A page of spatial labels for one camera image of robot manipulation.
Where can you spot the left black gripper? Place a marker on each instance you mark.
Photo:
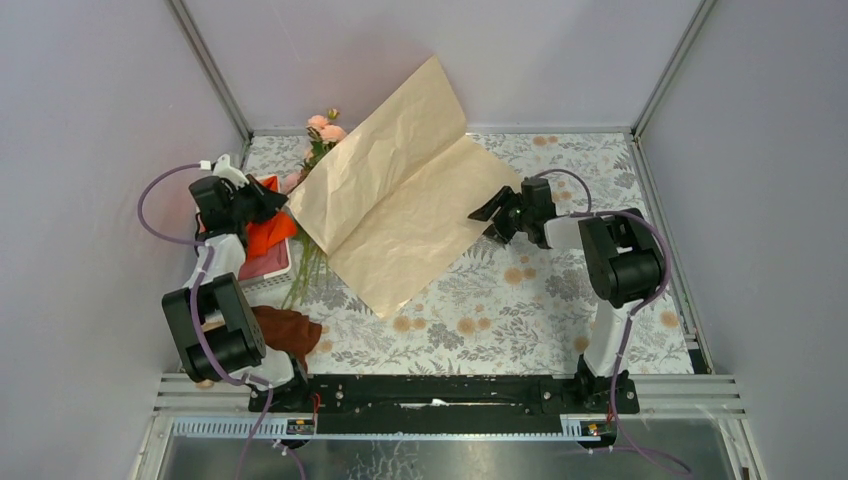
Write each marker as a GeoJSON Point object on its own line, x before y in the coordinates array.
{"type": "Point", "coordinates": [268, 198]}

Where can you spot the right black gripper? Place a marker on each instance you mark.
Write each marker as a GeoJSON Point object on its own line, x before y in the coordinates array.
{"type": "Point", "coordinates": [499, 200]}

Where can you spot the pink fake flower bouquet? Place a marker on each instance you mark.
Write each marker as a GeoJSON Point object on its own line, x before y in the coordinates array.
{"type": "Point", "coordinates": [324, 133]}

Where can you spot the beige kraft wrapping paper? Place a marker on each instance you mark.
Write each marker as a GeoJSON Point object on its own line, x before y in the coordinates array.
{"type": "Point", "coordinates": [398, 189]}

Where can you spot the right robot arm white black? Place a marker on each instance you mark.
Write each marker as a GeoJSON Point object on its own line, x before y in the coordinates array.
{"type": "Point", "coordinates": [625, 259]}

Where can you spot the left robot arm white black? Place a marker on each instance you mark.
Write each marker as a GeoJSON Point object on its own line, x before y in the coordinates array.
{"type": "Point", "coordinates": [217, 335]}

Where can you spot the orange cloth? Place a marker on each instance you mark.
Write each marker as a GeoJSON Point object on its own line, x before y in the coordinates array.
{"type": "Point", "coordinates": [257, 239]}

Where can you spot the white plastic basket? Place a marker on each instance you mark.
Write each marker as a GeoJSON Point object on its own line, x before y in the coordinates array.
{"type": "Point", "coordinates": [272, 268]}

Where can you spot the floral patterned table mat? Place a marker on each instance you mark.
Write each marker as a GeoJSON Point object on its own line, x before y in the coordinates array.
{"type": "Point", "coordinates": [512, 309]}

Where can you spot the brown cloth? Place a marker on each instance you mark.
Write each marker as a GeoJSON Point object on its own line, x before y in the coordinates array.
{"type": "Point", "coordinates": [288, 331]}

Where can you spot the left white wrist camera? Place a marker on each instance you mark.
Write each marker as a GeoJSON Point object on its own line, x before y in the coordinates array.
{"type": "Point", "coordinates": [223, 168]}

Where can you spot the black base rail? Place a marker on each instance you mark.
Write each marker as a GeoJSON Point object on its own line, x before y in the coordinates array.
{"type": "Point", "coordinates": [458, 404]}

